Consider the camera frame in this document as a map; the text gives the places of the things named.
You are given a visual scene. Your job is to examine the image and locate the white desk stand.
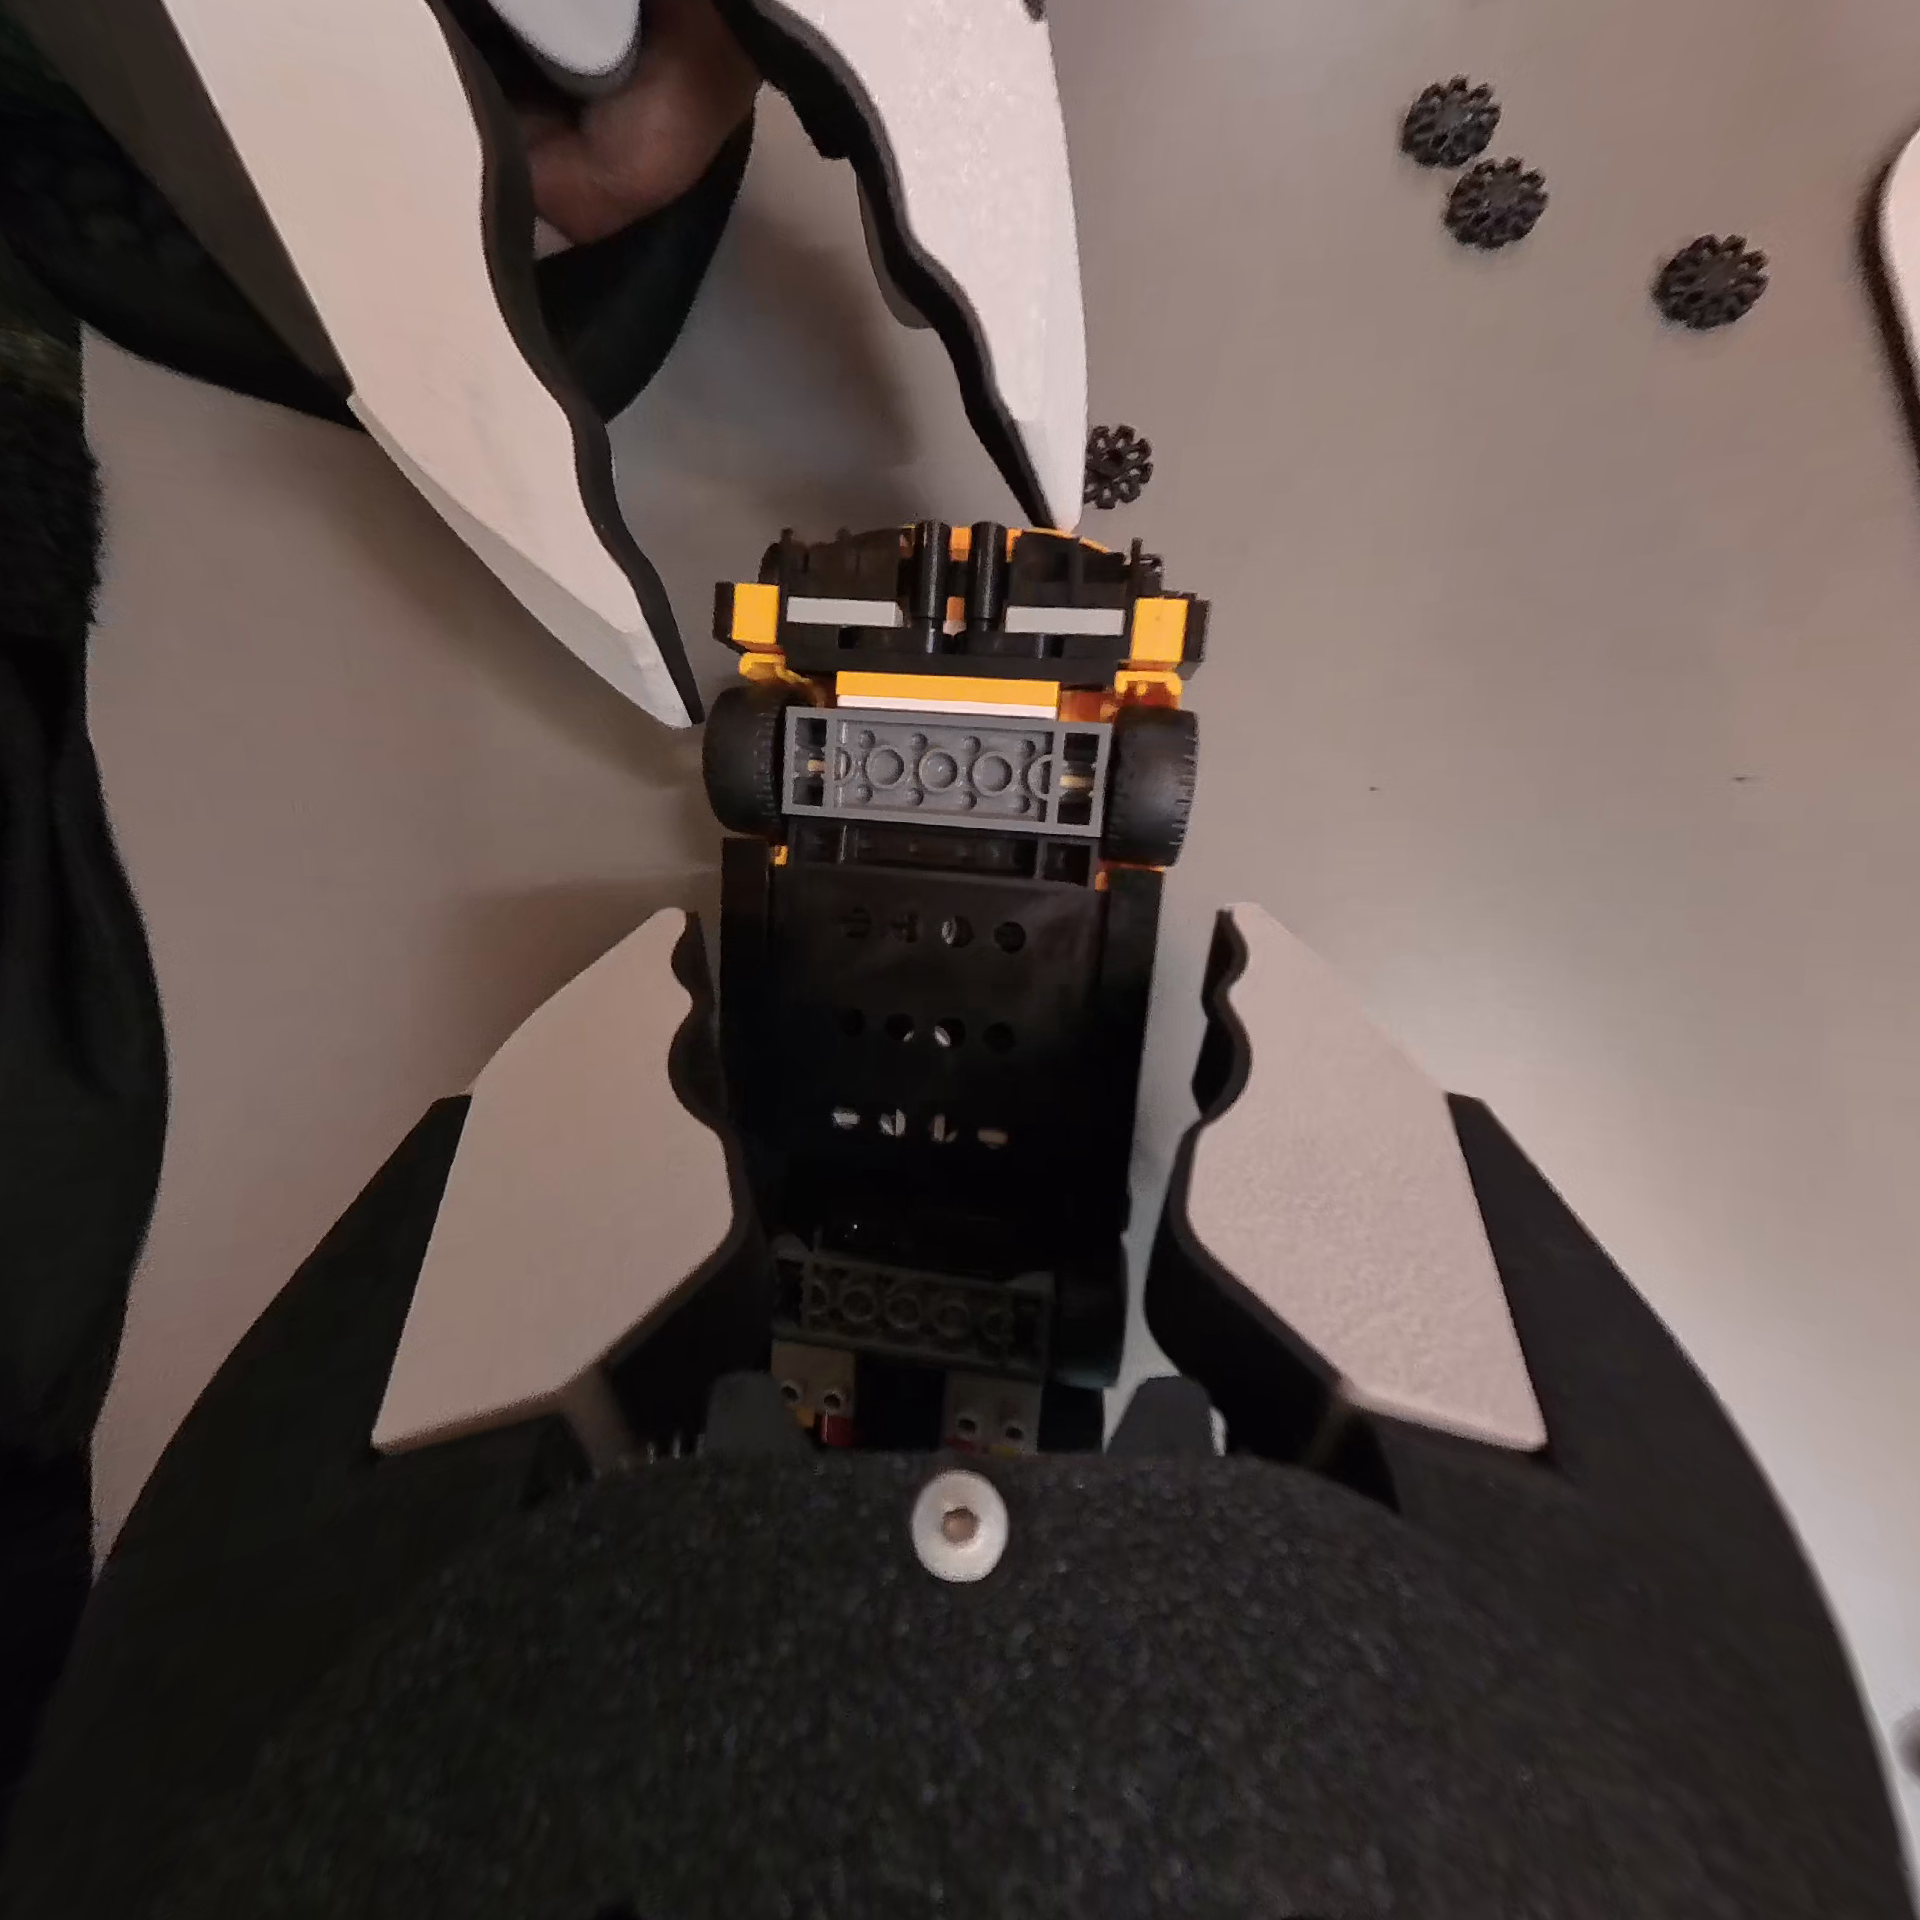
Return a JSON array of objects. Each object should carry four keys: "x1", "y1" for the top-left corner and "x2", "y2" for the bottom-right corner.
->
[{"x1": 1880, "y1": 129, "x2": 1920, "y2": 377}]

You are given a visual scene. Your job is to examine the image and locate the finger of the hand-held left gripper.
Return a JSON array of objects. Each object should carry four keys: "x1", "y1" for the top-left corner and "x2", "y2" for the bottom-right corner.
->
[
  {"x1": 37, "y1": 0, "x2": 707, "y2": 731},
  {"x1": 733, "y1": 0, "x2": 1093, "y2": 532}
]

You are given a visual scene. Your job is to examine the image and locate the yellow lego car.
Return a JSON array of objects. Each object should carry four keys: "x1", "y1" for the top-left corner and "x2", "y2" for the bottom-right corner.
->
[{"x1": 702, "y1": 519, "x2": 1214, "y2": 1465}]

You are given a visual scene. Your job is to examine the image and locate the person's left hand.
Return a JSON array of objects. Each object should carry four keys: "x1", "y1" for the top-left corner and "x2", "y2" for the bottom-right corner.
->
[{"x1": 522, "y1": 0, "x2": 771, "y2": 244}]

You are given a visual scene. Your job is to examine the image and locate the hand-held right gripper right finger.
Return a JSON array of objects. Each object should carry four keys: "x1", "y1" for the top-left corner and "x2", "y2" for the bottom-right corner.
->
[{"x1": 1147, "y1": 902, "x2": 1547, "y2": 1478}]

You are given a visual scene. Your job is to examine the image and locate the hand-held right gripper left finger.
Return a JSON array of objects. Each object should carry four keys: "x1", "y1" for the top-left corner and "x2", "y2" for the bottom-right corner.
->
[{"x1": 373, "y1": 907, "x2": 755, "y2": 1465}]

